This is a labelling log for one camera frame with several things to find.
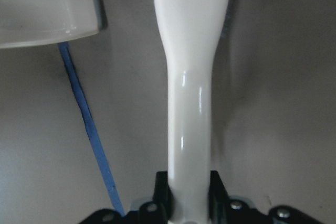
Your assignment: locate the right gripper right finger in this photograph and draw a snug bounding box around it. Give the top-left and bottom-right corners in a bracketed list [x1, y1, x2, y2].
[209, 170, 259, 223]

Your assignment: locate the cream plastic dustpan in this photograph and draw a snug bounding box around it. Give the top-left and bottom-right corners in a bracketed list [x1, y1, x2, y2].
[1, 0, 108, 49]

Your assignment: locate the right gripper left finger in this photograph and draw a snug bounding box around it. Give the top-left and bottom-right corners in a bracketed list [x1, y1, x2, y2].
[138, 171, 172, 223]

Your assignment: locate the cream hand brush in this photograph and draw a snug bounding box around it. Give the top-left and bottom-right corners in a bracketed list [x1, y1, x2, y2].
[154, 0, 229, 223]

